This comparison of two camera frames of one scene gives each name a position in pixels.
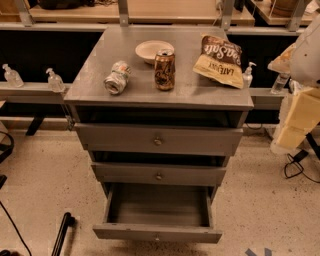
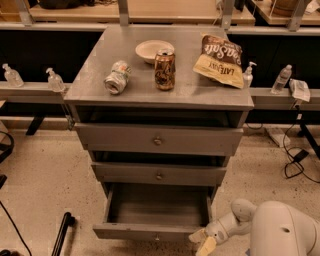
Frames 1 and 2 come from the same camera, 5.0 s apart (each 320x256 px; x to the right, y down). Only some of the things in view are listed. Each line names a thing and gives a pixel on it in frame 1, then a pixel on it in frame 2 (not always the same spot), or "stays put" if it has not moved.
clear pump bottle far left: (12, 77) stays put
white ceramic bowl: (147, 50) stays put
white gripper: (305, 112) to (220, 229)
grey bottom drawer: (159, 212) stays put
